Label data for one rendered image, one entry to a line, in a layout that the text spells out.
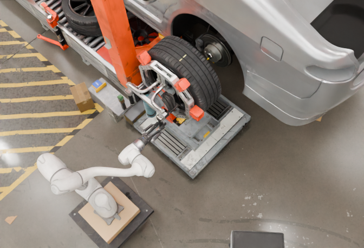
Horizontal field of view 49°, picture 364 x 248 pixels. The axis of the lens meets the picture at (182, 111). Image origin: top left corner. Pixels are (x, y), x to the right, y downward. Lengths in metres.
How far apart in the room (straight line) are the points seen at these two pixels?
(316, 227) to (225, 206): 0.79
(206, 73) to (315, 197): 1.56
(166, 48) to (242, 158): 1.38
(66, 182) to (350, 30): 2.54
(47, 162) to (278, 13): 1.70
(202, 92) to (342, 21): 1.42
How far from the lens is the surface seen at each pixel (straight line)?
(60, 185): 2.62
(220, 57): 3.36
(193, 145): 3.72
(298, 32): 2.50
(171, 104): 2.93
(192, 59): 2.96
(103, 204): 3.11
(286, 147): 3.95
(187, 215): 3.66
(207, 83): 2.99
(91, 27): 4.29
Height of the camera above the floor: 3.54
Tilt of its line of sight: 61 degrees down
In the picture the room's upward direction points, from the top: 6 degrees counter-clockwise
